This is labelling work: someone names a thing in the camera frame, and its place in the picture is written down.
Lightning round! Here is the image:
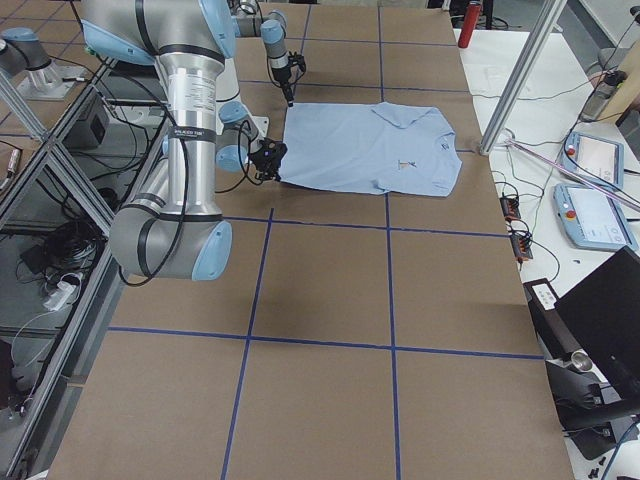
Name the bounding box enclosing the far teach pendant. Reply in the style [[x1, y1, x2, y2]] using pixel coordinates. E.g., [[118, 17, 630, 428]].
[[561, 132, 624, 190]]

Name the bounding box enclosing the red bottle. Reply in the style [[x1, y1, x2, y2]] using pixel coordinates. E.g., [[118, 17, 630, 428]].
[[458, 0, 482, 49]]

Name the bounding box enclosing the light blue t-shirt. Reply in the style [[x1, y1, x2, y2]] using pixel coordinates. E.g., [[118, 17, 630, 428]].
[[279, 102, 462, 197]]

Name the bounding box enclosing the aluminium frame post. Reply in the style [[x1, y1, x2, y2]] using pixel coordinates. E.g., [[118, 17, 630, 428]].
[[479, 0, 567, 156]]

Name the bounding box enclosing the white power strip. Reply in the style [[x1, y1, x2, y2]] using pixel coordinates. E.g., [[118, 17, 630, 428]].
[[43, 280, 79, 311]]

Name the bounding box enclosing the near teach pendant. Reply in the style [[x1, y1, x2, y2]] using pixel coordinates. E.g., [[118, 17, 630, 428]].
[[553, 184, 639, 252]]

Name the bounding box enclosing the teach pendant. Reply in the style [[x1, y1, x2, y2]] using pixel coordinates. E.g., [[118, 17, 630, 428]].
[[561, 132, 624, 190], [553, 184, 639, 252]]

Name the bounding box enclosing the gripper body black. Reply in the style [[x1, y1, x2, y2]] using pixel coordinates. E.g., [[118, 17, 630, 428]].
[[249, 150, 280, 181], [272, 65, 292, 90]]

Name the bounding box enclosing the black tripod stand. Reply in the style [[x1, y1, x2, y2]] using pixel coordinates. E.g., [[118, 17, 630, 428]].
[[523, 279, 639, 460]]

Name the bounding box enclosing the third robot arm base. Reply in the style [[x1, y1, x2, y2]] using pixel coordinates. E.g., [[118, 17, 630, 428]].
[[1, 27, 76, 101]]

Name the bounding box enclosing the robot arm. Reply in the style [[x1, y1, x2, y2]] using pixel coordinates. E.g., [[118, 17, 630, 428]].
[[82, 1, 287, 282], [228, 1, 306, 107]]

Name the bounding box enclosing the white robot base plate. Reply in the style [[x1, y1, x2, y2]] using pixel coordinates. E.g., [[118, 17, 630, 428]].
[[249, 114, 270, 143]]

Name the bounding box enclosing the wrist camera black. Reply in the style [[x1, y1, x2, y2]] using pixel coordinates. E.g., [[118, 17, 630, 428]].
[[288, 52, 307, 75], [249, 138, 288, 171]]

